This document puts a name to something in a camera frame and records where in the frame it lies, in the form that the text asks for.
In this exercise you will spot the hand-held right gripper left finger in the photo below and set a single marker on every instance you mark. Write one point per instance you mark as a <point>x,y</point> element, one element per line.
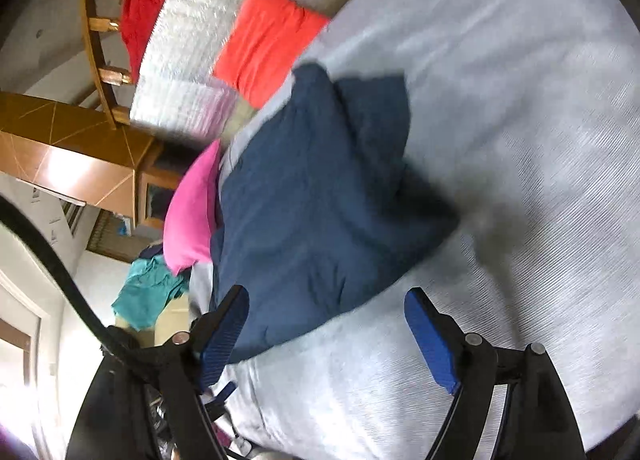
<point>225,335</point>

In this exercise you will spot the beige knitted blanket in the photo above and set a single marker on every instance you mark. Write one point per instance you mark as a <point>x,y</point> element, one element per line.
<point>200,29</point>

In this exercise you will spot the dark blue jacket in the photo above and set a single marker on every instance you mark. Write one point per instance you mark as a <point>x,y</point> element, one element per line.
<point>310,200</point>

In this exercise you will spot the orange-red pillow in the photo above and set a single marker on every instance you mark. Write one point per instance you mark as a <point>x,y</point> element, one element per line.
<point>265,39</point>

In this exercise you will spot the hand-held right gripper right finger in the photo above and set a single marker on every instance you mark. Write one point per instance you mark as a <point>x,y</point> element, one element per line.
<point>430,335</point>

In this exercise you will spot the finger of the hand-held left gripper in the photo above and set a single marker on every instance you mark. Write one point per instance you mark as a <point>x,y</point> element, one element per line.
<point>225,391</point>

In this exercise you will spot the pink pillow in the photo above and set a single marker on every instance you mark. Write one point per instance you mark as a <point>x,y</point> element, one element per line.
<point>192,220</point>

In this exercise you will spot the teal cloth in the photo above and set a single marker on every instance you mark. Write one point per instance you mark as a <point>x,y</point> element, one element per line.
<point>145,295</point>

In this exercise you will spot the white door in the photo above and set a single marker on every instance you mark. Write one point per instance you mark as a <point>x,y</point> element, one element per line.
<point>20,335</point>

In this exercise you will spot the light grey bed sheet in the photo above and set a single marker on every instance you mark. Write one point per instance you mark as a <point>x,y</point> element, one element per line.
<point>500,114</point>

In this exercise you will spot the brown wooden cabinet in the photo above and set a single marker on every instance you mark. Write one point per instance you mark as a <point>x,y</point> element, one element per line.
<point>75,154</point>

